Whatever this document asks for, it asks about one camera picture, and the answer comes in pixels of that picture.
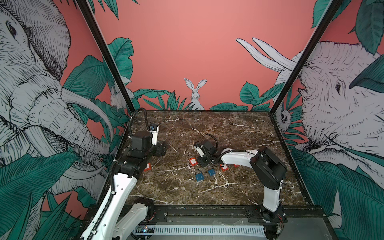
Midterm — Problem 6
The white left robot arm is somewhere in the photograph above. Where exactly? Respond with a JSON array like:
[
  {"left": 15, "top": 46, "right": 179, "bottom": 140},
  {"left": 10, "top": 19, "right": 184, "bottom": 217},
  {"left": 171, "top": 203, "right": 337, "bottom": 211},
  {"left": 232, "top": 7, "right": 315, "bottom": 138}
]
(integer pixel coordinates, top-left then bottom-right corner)
[{"left": 80, "top": 130, "right": 166, "bottom": 240}]

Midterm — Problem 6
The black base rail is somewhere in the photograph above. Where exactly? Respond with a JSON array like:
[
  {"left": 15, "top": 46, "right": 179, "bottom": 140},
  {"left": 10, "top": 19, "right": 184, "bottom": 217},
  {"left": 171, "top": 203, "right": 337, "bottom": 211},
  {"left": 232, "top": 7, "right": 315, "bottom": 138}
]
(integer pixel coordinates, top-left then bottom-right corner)
[{"left": 89, "top": 204, "right": 289, "bottom": 224}]

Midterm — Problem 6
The white slotted cable duct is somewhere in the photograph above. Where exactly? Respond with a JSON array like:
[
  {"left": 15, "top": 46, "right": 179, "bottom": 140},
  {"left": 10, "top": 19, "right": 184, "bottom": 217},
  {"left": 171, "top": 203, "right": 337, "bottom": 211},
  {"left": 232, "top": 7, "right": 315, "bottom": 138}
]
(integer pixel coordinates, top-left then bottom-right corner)
[{"left": 133, "top": 225, "right": 266, "bottom": 237}]

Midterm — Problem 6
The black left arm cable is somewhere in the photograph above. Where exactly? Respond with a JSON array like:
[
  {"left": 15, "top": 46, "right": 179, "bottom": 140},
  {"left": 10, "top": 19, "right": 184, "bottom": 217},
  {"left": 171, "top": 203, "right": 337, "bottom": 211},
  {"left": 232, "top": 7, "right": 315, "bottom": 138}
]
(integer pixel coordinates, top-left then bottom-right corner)
[{"left": 128, "top": 107, "right": 151, "bottom": 136}]

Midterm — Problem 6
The black enclosure corner post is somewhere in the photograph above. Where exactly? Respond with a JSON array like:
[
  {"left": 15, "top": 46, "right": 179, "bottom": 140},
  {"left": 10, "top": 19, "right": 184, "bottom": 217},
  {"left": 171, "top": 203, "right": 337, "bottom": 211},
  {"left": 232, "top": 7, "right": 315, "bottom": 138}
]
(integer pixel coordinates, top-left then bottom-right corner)
[
  {"left": 76, "top": 0, "right": 135, "bottom": 113},
  {"left": 269, "top": 0, "right": 343, "bottom": 117}
]

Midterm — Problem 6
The black enclosure corner post left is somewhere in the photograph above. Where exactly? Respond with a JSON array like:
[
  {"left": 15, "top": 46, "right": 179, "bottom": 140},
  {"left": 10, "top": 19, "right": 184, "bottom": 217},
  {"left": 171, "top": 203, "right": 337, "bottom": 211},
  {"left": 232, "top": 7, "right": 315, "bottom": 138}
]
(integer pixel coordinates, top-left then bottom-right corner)
[{"left": 76, "top": 0, "right": 135, "bottom": 113}]

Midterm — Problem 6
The blue padlock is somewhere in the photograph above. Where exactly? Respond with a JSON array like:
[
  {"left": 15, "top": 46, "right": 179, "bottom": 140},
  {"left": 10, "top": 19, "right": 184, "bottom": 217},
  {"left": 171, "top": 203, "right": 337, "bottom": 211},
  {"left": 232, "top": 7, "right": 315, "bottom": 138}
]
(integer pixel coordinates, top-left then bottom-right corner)
[
  {"left": 207, "top": 169, "right": 216, "bottom": 177},
  {"left": 195, "top": 170, "right": 205, "bottom": 182}
]

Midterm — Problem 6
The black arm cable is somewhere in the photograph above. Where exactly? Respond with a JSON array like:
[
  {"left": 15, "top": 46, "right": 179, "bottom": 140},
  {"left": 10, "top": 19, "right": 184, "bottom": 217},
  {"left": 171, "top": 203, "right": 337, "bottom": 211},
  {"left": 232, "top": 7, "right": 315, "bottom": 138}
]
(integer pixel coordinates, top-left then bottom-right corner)
[
  {"left": 203, "top": 133, "right": 220, "bottom": 149},
  {"left": 128, "top": 107, "right": 151, "bottom": 136}
]

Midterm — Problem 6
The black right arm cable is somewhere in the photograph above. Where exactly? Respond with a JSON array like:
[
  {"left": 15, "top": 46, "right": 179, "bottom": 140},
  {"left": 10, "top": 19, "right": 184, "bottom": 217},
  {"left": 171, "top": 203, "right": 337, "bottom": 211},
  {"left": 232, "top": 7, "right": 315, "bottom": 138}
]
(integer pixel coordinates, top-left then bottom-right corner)
[{"left": 203, "top": 133, "right": 220, "bottom": 149}]

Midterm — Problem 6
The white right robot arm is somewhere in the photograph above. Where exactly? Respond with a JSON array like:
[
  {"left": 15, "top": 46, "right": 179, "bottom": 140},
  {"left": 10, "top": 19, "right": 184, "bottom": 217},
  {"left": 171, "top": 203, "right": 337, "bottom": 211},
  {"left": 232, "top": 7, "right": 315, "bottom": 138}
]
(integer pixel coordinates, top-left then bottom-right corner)
[{"left": 194, "top": 144, "right": 287, "bottom": 213}]

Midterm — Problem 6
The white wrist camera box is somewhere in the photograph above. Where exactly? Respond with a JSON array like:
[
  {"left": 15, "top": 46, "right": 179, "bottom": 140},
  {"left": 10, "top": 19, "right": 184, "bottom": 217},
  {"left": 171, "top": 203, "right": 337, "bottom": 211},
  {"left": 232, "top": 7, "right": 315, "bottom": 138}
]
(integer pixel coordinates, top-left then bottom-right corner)
[
  {"left": 149, "top": 123, "right": 160, "bottom": 146},
  {"left": 194, "top": 141, "right": 207, "bottom": 157}
]

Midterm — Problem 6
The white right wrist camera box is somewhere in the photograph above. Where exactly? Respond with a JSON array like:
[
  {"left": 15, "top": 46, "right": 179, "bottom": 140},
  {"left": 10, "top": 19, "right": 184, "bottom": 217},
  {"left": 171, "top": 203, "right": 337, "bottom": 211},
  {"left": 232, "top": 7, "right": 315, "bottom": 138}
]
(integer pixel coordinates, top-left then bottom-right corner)
[{"left": 194, "top": 141, "right": 207, "bottom": 157}]

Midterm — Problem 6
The black enclosure corner post right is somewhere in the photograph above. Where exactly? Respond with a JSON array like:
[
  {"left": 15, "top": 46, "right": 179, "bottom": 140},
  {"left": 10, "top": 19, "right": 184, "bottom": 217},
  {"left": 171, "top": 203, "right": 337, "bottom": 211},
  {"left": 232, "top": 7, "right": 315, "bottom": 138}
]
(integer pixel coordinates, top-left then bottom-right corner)
[{"left": 269, "top": 0, "right": 343, "bottom": 117}]

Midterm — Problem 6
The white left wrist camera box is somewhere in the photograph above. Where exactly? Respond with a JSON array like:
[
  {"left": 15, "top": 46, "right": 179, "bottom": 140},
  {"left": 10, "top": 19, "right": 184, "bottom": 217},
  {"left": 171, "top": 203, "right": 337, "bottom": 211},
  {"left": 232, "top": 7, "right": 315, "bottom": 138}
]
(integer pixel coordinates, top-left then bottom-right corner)
[{"left": 149, "top": 123, "right": 160, "bottom": 146}]

